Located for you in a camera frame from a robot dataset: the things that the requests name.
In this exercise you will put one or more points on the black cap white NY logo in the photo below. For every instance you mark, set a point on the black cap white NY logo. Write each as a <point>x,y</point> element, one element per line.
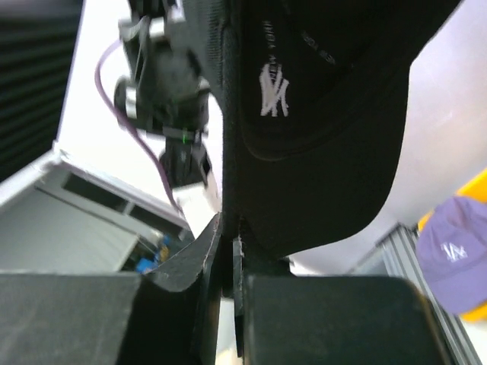
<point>313,96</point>

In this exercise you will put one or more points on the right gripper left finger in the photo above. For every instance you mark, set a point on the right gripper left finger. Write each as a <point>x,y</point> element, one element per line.
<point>167,317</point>

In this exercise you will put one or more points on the lavender cap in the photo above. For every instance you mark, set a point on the lavender cap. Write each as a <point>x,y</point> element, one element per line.
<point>452,251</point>

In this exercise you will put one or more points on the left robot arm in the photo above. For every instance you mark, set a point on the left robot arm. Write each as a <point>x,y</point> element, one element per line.
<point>165,93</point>

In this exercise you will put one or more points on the aluminium front rail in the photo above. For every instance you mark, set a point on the aluminium front rail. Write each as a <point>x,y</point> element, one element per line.
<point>394,255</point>

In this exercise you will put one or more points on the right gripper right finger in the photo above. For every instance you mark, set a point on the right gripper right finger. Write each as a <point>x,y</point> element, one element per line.
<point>281,318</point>

